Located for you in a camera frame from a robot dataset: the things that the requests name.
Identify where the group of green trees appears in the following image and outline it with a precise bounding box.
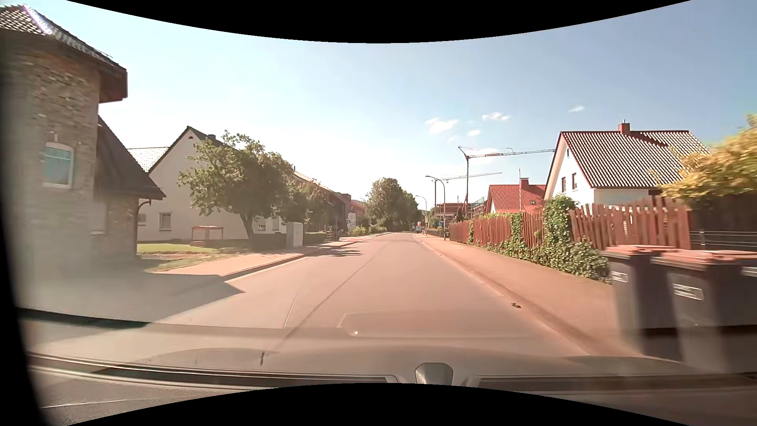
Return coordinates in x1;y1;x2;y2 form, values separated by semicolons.
362;177;423;233

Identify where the long low building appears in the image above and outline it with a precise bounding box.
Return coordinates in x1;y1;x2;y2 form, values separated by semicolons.
283;170;353;233

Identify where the grey asphalt road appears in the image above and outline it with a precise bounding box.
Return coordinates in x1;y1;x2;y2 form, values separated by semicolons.
18;232;592;356

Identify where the construction crane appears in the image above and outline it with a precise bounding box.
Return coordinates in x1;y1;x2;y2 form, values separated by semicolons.
458;146;556;217
433;172;503;208

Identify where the red-roofed house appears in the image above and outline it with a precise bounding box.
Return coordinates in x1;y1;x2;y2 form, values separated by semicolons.
484;177;547;215

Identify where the car's own bonnet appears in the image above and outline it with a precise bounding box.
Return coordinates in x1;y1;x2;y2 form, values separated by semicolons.
21;308;757;426

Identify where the large green tree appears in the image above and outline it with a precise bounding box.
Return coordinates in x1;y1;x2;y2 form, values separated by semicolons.
178;131;296;240

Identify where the red paved pavement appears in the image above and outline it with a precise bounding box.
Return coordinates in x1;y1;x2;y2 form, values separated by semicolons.
416;233;645;357
155;234;379;279

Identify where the green ivy hedge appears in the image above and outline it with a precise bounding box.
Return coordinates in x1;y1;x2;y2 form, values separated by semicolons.
467;194;611;282

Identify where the white gabled house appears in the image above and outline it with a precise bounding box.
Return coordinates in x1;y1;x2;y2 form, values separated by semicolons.
127;125;291;242

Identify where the grass lawn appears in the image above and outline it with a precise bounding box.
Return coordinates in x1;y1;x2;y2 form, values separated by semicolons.
136;241;249;272

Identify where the white house red roof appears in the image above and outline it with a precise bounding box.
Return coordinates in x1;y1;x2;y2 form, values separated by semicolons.
543;122;709;207

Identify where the red wooden picket fence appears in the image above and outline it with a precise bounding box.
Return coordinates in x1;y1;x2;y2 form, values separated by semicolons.
447;195;693;252

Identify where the grey wheelie bin red lid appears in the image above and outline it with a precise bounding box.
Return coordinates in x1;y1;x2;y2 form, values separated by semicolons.
649;249;757;375
600;244;681;362

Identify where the brown brick house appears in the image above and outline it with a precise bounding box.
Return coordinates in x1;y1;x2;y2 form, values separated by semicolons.
0;5;166;279

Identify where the yellow-green bush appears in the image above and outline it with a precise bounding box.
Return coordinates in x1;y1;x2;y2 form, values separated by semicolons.
658;114;757;208

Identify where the dark metal fence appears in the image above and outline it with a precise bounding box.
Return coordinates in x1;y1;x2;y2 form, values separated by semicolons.
686;195;757;253

